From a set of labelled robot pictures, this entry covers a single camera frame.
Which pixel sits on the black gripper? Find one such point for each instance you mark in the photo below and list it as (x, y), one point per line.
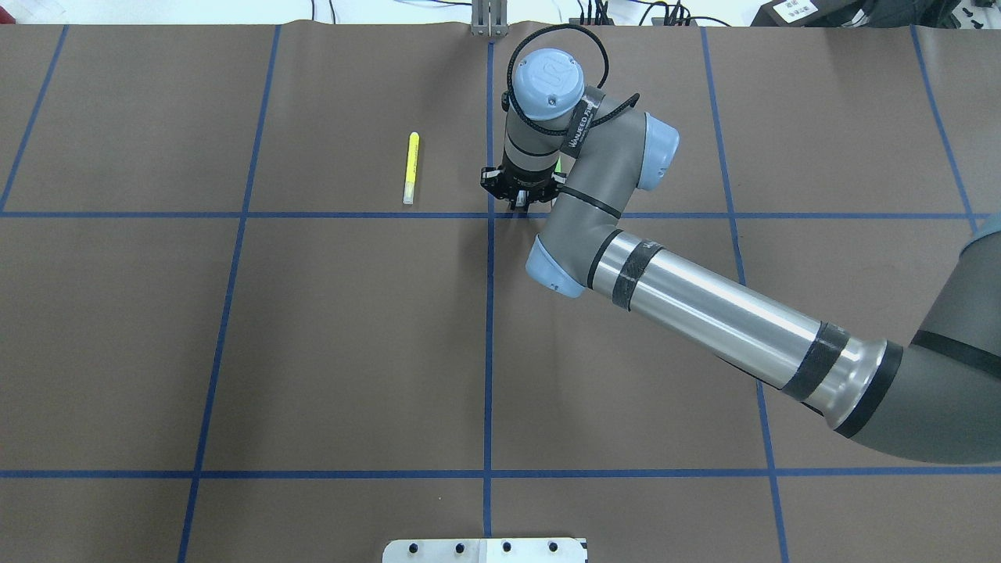
(522, 179)

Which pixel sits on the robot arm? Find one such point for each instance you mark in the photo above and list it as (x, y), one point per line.
(936, 400)

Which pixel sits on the yellow marker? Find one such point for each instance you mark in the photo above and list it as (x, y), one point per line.
(411, 168)

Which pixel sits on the black power adapter box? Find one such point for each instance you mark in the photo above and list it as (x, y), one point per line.
(807, 13)

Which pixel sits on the aluminium frame post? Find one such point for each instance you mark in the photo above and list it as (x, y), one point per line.
(489, 18)

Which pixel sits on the white central pedestal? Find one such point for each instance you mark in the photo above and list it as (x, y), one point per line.
(517, 549)

